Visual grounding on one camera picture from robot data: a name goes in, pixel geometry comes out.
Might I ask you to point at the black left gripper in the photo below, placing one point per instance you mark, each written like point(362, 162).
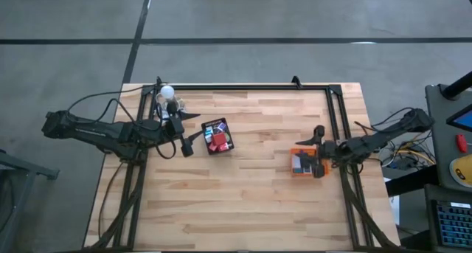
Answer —
point(187, 148)

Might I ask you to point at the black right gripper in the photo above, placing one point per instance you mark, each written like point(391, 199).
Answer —
point(332, 151)

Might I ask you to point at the grey white box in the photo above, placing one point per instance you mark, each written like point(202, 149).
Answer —
point(296, 160)

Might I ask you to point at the black box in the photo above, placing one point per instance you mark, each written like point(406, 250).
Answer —
point(308, 167)

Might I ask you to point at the small teal box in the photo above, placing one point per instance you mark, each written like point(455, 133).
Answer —
point(297, 169)

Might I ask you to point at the white purple wall charger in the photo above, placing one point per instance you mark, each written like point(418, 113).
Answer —
point(221, 127)

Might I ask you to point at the small red wall charger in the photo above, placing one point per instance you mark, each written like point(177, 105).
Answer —
point(212, 147)

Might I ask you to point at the large red power adapter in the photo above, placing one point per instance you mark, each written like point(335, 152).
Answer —
point(218, 139)

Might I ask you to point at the pink USB wall charger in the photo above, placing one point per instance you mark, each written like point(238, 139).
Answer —
point(223, 147)

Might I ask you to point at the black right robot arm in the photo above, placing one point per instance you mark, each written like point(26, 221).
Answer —
point(376, 140)

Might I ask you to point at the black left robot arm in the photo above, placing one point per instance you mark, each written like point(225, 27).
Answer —
point(92, 129)

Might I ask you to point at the orange plastic basket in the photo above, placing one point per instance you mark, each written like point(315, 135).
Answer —
point(306, 149)

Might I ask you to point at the black plastic basket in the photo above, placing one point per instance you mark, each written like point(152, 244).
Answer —
point(215, 120)

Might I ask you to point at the white light bulb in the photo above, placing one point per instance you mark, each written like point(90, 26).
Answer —
point(167, 92)

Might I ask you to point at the red handheld object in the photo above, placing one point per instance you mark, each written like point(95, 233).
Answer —
point(461, 143)

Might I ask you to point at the yellow container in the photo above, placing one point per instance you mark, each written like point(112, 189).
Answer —
point(462, 170)

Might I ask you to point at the tablet with blue screen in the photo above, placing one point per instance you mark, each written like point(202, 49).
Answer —
point(462, 119)

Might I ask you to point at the black keyboard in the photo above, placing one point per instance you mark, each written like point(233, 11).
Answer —
point(455, 223)

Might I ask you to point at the grey metal stand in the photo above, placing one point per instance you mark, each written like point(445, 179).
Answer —
point(26, 168)

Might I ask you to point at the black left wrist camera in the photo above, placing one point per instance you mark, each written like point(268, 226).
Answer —
point(176, 125)

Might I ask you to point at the black frame clamp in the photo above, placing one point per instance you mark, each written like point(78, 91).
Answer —
point(296, 82)
point(159, 80)

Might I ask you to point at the black aluminium rig frame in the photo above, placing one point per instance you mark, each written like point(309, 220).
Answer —
point(236, 87)

